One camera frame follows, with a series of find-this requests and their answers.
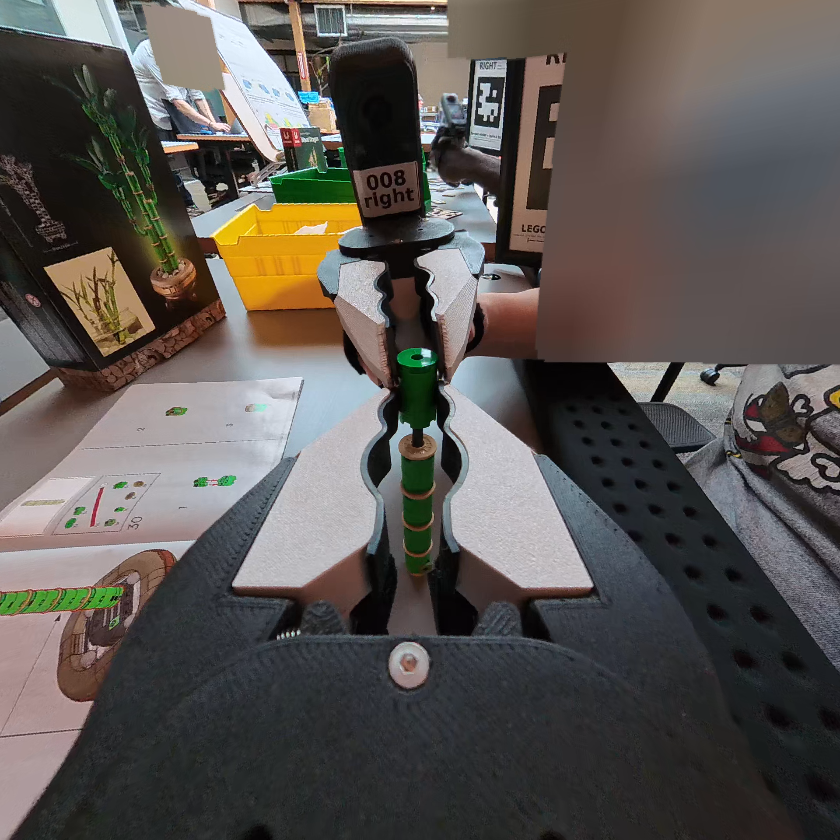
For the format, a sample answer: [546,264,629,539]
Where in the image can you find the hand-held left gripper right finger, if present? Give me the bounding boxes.
[436,384,595,636]

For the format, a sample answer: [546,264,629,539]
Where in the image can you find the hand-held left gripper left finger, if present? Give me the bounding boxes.
[233,387,400,636]

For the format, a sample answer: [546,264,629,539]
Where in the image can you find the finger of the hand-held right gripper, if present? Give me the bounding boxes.
[335,258,398,389]
[415,249,479,385]

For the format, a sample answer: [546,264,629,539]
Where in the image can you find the green cylinder brick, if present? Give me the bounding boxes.
[395,348,439,429]

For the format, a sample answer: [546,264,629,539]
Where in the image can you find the green stalk with tan rings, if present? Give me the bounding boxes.
[398,436,437,577]

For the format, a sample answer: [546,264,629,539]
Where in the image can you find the person's right forearm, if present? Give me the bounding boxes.
[472,289,542,361]

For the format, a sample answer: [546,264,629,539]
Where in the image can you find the another person's forearm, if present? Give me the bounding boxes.
[436,141,503,191]

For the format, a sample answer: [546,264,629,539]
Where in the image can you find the grey desk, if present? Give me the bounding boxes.
[0,190,546,742]

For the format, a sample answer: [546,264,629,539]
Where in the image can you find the black handheld device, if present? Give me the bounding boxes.
[438,93,468,142]

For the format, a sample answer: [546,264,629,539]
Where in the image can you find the small toy set box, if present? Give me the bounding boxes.
[280,126,327,173]

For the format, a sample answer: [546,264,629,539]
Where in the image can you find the wooden cutout pieces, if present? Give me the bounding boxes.
[425,176,468,221]

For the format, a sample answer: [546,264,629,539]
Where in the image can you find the yellow plastic bin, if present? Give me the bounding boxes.
[211,202,363,311]

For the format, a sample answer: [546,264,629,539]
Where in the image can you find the green plastic bin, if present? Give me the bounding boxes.
[270,166,431,206]

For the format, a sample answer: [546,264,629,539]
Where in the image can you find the small framed marker sign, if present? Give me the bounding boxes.
[468,59,508,151]

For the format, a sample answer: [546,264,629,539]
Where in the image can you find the white poster board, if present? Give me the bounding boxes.
[177,0,312,161]

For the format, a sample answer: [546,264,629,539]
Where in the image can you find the building instruction booklet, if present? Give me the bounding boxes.
[0,377,304,840]

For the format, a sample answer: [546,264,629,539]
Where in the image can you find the black perforated panel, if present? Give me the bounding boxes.
[525,360,840,840]

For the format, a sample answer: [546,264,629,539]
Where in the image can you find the black office chair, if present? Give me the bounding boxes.
[637,362,746,454]

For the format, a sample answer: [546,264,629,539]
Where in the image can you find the person's grey printed shirt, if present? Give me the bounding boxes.
[682,364,840,670]

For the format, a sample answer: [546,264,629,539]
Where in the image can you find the black toy set box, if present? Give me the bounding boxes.
[0,28,227,393]

